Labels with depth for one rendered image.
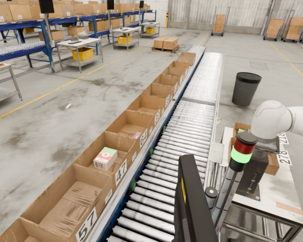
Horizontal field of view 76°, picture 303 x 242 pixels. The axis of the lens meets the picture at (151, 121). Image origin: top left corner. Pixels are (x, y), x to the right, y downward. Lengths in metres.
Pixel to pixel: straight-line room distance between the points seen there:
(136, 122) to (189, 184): 1.42
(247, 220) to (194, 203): 2.03
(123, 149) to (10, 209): 1.55
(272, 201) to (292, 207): 0.12
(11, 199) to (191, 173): 2.46
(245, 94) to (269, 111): 3.34
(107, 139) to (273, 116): 1.19
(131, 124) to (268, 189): 1.29
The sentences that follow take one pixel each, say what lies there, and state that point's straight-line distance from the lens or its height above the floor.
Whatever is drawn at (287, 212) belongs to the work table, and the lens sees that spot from 1.74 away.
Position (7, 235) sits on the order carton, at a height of 1.01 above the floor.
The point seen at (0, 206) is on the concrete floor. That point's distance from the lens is 2.82.
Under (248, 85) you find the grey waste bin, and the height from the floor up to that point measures 0.51.
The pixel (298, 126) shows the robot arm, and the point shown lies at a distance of 1.42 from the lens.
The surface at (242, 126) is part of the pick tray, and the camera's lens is 2.34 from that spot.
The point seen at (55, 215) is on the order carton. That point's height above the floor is 0.89.
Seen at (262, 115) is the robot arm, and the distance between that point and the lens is 1.35.
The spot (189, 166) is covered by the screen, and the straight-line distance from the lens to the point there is 0.60.
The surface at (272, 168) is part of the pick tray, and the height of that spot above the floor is 0.82.
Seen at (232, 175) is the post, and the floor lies 1.53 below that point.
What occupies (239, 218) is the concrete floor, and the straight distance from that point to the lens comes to 2.51.
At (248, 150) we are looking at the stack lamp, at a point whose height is 1.63.
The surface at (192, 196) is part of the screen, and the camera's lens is 0.53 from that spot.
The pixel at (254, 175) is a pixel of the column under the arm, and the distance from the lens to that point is 1.59.
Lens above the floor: 1.96
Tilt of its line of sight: 32 degrees down
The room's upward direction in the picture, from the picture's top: 2 degrees clockwise
